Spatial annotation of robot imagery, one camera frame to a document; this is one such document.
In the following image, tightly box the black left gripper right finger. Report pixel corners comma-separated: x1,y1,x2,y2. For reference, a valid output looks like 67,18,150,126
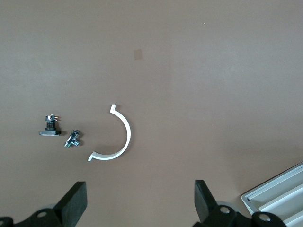
193,179,288,227

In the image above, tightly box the white drawer cabinet housing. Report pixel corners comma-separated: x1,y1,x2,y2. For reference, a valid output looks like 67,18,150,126
241,161,303,227

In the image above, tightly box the white drawer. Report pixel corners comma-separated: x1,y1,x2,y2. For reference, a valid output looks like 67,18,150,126
246,165,303,213
258,186,303,222

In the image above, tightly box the black knob with bolt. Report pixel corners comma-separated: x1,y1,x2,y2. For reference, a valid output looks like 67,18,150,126
39,114,62,137

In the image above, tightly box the white half-ring pipe clamp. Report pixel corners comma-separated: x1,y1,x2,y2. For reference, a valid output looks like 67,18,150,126
88,103,132,162

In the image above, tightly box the small metal pneumatic fitting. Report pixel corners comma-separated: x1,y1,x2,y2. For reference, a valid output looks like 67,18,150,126
64,129,82,149

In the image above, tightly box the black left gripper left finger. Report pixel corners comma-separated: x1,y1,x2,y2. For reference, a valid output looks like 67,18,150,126
0,181,88,227

